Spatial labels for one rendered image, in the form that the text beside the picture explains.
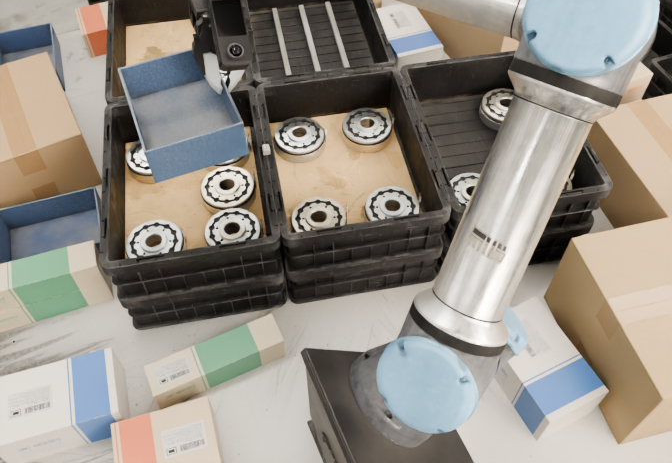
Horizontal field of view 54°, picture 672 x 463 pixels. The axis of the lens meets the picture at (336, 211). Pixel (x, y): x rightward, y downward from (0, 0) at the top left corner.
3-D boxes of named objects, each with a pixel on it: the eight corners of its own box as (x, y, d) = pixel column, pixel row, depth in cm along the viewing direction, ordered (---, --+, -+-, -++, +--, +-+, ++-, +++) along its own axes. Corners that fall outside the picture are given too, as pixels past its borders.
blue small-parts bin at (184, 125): (249, 154, 104) (243, 122, 98) (155, 183, 101) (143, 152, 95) (214, 76, 115) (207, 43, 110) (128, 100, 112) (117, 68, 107)
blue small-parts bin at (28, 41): (65, 91, 168) (56, 69, 162) (3, 104, 165) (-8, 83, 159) (60, 43, 179) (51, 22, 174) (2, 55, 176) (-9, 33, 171)
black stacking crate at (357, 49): (393, 107, 148) (396, 67, 139) (260, 125, 145) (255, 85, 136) (356, 2, 172) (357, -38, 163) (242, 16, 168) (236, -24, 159)
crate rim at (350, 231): (452, 222, 116) (454, 214, 114) (283, 249, 113) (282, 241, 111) (397, 74, 140) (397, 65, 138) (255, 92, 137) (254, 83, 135)
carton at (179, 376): (273, 328, 127) (271, 313, 122) (286, 355, 123) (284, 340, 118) (151, 380, 120) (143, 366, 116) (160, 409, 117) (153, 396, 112)
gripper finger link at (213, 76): (215, 75, 109) (214, 27, 102) (224, 98, 106) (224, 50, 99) (196, 77, 108) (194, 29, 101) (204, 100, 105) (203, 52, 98)
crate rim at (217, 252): (282, 249, 113) (281, 241, 111) (102, 278, 109) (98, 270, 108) (255, 92, 137) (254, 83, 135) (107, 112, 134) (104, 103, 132)
